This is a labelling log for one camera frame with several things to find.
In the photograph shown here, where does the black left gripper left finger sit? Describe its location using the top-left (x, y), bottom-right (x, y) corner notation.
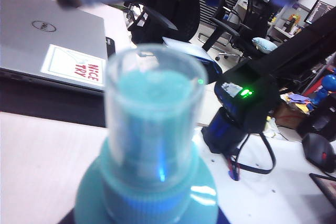
top-left (59, 206), bottom-right (79, 224)

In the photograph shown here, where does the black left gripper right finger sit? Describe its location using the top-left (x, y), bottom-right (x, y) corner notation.
top-left (217, 208), bottom-right (233, 224)

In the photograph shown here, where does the teal spray bottle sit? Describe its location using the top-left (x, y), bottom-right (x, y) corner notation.
top-left (74, 134), bottom-right (220, 224)

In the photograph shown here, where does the clear plastic sprayer lid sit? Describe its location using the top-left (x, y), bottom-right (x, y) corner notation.
top-left (104, 45), bottom-right (209, 183)

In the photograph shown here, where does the small lit monitor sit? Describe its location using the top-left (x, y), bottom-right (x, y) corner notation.
top-left (303, 0), bottom-right (335, 25)

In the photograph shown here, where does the black mesh office chair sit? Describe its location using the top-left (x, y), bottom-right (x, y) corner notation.
top-left (198, 0), bottom-right (279, 63)
top-left (127, 0), bottom-right (201, 45)

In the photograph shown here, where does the light blue cushion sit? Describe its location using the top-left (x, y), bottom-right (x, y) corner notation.
top-left (251, 37), bottom-right (278, 53)

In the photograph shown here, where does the white red lettered sticker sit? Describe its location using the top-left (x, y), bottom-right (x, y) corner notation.
top-left (40, 44), bottom-right (107, 91)

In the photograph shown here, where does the silver Dell laptop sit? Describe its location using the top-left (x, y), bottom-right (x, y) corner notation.
top-left (0, 0), bottom-right (116, 97)

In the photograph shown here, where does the blue toy figure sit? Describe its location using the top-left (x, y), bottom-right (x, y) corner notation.
top-left (311, 67), bottom-right (336, 105)

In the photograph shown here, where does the black framed tablet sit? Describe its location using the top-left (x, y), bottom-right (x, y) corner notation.
top-left (309, 172), bottom-right (336, 209)

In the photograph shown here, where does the black computer mouse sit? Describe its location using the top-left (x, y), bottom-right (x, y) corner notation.
top-left (301, 132), bottom-right (336, 174)

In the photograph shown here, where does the cardboard box of scraps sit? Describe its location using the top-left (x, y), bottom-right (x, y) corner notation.
top-left (274, 91), bottom-right (314, 130)

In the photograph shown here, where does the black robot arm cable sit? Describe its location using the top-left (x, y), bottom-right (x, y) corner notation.
top-left (225, 131), bottom-right (277, 175)

